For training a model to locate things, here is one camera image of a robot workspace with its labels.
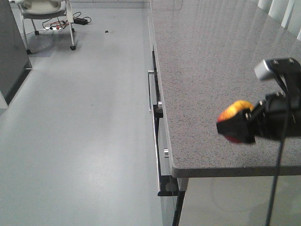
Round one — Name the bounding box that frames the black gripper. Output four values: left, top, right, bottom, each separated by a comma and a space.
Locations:
216, 92, 301, 144

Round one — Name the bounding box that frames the red yellow apple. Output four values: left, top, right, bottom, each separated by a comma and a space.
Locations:
216, 100, 255, 144

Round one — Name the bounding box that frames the grey L-shaped kitchen counter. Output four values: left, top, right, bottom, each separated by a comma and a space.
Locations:
147, 0, 301, 226

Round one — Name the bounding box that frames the black built-in oven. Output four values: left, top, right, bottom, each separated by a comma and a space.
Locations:
152, 105, 185, 226

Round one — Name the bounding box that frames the grey curtain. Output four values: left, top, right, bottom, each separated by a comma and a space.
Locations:
255, 0, 301, 41

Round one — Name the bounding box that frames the black power adapter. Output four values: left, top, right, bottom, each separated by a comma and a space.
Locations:
73, 17, 88, 25

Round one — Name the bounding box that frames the white power strip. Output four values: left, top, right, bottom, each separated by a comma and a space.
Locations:
44, 26, 63, 32

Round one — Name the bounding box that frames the grey kitchen island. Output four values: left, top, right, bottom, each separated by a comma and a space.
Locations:
0, 0, 32, 112

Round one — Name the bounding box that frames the beige office chair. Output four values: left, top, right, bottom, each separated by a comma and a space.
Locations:
9, 0, 76, 54

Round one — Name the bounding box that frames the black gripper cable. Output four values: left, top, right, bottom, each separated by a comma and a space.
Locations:
264, 70, 291, 226

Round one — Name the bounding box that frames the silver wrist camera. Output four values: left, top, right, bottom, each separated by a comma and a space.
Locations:
254, 57, 301, 81

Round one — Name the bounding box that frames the grey dishwasher with handle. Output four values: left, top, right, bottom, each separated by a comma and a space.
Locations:
147, 50, 162, 113

